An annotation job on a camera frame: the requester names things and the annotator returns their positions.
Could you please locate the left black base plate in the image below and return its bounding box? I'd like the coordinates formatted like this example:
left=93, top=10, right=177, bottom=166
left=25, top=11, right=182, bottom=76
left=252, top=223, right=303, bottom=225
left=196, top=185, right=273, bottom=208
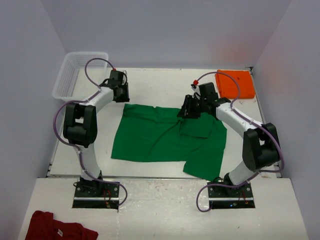
left=72, top=178, right=120, bottom=210

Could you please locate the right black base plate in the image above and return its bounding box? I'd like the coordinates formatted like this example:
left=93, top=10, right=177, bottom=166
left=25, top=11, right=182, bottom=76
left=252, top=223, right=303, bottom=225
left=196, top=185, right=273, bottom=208
left=208, top=183, right=256, bottom=210

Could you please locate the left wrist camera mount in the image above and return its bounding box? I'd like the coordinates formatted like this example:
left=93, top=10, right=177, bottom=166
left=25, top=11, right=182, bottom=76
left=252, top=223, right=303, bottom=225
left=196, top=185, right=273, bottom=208
left=112, top=67, right=127, bottom=75

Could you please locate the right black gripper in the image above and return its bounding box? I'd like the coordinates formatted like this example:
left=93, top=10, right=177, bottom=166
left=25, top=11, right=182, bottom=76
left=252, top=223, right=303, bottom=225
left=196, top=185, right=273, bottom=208
left=177, top=95, right=208, bottom=120

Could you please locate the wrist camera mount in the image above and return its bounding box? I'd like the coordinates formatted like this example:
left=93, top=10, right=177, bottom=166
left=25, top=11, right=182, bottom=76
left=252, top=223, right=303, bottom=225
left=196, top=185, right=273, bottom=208
left=191, top=80, right=199, bottom=90
left=112, top=67, right=127, bottom=75

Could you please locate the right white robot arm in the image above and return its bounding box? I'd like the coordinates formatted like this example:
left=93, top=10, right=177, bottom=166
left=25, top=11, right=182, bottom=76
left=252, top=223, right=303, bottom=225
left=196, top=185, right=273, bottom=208
left=178, top=81, right=283, bottom=197

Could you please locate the green t-shirt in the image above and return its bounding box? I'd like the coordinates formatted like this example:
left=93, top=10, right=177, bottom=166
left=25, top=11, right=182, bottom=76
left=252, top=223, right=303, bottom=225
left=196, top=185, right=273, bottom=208
left=111, top=104, right=227, bottom=181

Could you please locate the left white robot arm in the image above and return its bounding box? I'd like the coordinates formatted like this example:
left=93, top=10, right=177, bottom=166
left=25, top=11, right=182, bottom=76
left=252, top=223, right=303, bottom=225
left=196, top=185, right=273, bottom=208
left=63, top=69, right=130, bottom=197

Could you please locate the dark red t-shirt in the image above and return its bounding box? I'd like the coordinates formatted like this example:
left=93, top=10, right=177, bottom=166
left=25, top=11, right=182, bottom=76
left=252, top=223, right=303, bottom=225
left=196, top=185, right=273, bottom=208
left=25, top=210, right=99, bottom=240

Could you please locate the white plastic basket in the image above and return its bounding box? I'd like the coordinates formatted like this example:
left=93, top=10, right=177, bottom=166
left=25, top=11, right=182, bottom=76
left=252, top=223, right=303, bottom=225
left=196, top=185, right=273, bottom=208
left=52, top=51, right=110, bottom=102

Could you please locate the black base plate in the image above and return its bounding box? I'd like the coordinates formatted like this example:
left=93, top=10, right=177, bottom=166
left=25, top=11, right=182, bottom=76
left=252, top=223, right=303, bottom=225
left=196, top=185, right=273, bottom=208
left=72, top=178, right=120, bottom=210
left=208, top=183, right=256, bottom=210

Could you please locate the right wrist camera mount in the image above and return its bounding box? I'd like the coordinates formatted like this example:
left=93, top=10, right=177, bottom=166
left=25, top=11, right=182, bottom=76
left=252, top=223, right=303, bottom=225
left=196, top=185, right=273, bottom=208
left=191, top=80, right=199, bottom=90

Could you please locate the folded orange t-shirt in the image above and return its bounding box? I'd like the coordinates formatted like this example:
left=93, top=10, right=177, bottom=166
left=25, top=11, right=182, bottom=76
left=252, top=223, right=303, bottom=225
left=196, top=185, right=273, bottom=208
left=215, top=69, right=256, bottom=99

